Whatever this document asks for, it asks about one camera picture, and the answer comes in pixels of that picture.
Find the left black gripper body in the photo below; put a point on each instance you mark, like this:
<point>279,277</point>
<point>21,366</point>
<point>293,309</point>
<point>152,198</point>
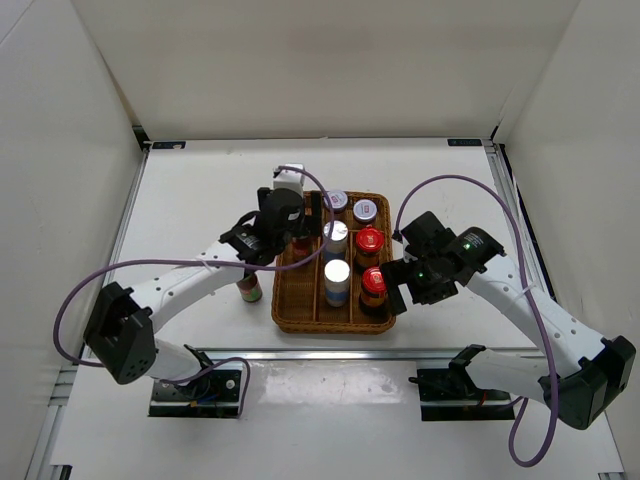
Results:
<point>300,228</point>

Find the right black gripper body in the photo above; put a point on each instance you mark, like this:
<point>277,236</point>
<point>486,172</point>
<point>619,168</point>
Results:
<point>429,286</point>

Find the green-label sauce bottle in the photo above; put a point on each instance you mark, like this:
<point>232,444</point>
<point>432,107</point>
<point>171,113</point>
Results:
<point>302,247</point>
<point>249,288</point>

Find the white-lid jar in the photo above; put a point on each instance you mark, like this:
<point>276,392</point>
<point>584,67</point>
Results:
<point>364,213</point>
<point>339,201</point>

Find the silver-top blue can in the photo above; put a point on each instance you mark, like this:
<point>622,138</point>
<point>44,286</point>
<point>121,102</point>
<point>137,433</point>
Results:
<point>337,276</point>
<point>337,236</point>

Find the red-lid sauce jar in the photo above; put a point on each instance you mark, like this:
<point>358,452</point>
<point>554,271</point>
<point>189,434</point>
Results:
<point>369,244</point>
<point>373,294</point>

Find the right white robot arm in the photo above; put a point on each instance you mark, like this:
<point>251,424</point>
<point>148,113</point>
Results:
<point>582,373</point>

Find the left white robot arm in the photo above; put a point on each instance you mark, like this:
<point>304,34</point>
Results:
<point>122,327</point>

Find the wicker divided basket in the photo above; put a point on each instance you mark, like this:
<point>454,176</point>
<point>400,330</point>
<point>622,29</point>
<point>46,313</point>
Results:
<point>299,303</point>

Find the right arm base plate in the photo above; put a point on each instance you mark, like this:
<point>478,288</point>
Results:
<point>444,398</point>

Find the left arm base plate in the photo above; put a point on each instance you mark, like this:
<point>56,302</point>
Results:
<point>220,394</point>

